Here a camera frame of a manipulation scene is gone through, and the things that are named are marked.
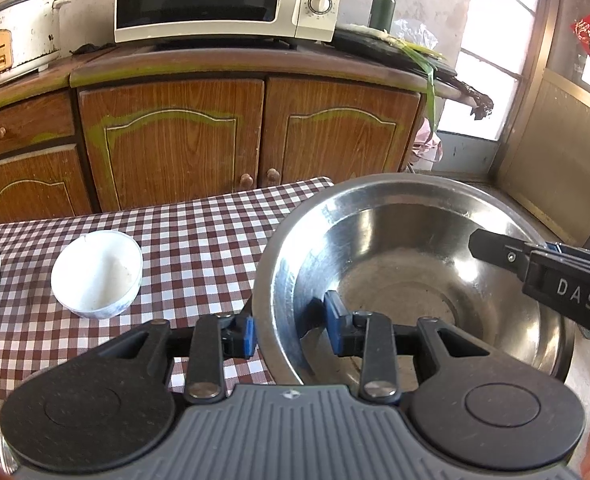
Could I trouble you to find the steel bowl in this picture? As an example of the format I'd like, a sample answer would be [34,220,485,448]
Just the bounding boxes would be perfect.
[252,174,575,387]

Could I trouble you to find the blue white porcelain bowl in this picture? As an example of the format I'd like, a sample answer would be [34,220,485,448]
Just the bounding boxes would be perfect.
[51,230,143,320]

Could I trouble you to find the red white checkered tablecloth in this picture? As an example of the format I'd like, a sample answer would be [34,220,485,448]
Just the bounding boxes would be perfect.
[0,175,337,461]

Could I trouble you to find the green onion stalk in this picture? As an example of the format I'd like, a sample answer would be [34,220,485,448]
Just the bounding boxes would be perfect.
[385,35,436,133]

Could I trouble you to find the brown wooden kitchen cabinet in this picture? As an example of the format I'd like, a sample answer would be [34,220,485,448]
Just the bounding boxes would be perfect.
[0,47,473,223]

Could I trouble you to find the clear plastic bag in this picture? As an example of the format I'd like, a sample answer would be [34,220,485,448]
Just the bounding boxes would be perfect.
[391,18,438,50]

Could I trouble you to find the black tray on counter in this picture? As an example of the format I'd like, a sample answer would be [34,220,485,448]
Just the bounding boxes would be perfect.
[332,27,459,82]

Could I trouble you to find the green thermos bottle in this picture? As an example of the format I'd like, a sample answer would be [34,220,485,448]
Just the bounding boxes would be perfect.
[369,0,397,32]

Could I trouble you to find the white rice cooker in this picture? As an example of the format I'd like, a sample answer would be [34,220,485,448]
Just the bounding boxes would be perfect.
[0,0,71,86]

